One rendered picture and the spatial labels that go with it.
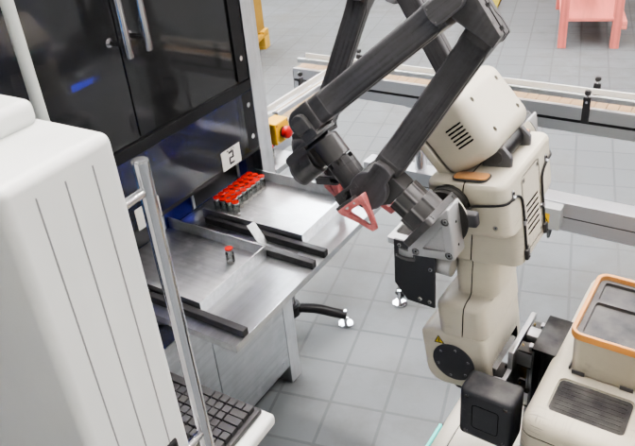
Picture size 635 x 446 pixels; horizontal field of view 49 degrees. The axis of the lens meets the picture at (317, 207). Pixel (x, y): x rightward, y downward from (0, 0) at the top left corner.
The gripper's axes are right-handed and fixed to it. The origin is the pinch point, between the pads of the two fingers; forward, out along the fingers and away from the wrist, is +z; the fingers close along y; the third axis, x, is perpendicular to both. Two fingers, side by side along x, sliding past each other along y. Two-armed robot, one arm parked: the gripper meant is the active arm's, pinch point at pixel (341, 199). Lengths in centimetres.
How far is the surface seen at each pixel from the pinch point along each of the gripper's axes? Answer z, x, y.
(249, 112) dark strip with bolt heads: -24.8, -5.0, 28.2
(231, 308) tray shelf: 2.6, 49.1, 3.0
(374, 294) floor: 86, -67, 43
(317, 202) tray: 1.8, -0.9, 8.9
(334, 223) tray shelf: 3.6, 6.7, -0.9
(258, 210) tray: -0.6, 9.6, 22.6
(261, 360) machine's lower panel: 61, 9, 43
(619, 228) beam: 53, -83, -55
